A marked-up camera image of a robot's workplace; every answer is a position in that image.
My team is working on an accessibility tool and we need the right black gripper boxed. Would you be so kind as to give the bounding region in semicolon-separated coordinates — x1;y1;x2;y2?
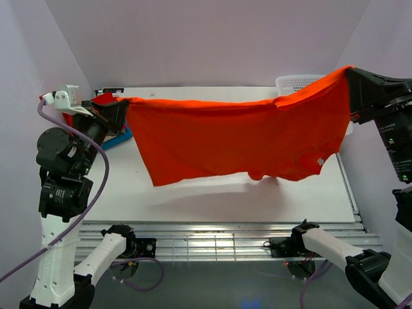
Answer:
342;64;412;179

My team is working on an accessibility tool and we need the orange t-shirt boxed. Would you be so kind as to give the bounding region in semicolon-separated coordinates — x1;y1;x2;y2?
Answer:
126;68;350;186

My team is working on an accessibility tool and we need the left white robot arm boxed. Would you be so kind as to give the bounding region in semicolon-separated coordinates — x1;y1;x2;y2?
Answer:
19;100;136;308

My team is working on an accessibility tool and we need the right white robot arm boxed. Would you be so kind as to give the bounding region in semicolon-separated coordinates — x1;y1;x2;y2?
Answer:
290;68;411;308

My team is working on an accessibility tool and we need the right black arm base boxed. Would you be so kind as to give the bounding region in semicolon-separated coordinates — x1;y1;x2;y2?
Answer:
263;237;310;258

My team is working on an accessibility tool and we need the aluminium rail frame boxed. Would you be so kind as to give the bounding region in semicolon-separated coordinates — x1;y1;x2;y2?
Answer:
75;218;383;263

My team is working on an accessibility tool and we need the folded red t-shirt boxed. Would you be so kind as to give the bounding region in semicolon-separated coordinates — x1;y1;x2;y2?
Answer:
62;93;115;126

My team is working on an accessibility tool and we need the blue label sticker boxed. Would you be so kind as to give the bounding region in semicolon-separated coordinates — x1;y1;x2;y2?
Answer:
95;88;124;96

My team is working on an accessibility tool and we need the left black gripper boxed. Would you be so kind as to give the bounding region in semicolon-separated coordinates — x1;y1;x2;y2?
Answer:
71;98;129;174

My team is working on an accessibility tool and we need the white plastic basket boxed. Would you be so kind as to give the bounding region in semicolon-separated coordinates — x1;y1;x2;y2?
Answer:
276;75;337;136

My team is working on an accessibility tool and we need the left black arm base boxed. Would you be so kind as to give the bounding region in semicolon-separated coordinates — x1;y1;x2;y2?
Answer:
120;238;157;258

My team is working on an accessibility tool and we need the folded beige t-shirt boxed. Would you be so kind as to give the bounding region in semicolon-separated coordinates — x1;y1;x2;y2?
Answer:
104;135;117;143

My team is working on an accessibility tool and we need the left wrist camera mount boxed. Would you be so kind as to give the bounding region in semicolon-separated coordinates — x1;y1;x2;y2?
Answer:
40;84;93;117

